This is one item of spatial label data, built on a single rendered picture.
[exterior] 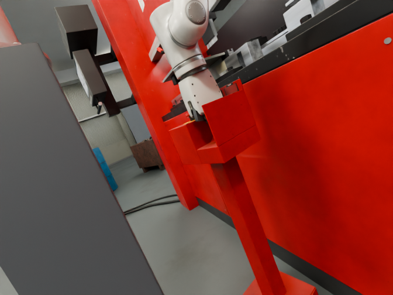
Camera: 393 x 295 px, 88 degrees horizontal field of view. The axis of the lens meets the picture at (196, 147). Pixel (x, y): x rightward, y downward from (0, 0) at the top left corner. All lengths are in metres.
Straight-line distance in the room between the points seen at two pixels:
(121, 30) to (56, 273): 1.76
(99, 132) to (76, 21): 8.55
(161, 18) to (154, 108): 1.30
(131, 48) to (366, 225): 1.79
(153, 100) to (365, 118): 1.52
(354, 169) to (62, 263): 0.63
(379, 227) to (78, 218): 0.66
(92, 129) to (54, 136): 10.06
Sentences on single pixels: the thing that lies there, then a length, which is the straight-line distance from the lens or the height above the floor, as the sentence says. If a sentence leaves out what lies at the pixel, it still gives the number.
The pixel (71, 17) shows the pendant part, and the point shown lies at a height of 1.86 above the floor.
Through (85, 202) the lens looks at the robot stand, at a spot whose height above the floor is 0.73.
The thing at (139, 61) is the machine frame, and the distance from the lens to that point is 1.88.
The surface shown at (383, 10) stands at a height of 0.84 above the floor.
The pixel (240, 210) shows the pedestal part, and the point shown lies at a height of 0.48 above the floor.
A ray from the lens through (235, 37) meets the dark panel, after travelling 1.76.
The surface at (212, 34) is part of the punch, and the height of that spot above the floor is 1.10.
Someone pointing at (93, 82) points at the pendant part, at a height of 1.34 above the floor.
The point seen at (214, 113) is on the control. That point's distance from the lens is 0.50.
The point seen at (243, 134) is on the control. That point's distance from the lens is 0.56.
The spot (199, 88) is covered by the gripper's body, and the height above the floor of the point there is 0.85.
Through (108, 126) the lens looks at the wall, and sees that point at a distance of 10.50.
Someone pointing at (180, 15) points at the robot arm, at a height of 0.99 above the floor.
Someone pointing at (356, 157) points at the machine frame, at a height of 0.57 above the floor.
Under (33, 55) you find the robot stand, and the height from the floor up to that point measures 0.98.
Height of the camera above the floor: 0.80
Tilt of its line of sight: 9 degrees down
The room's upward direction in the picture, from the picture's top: 22 degrees counter-clockwise
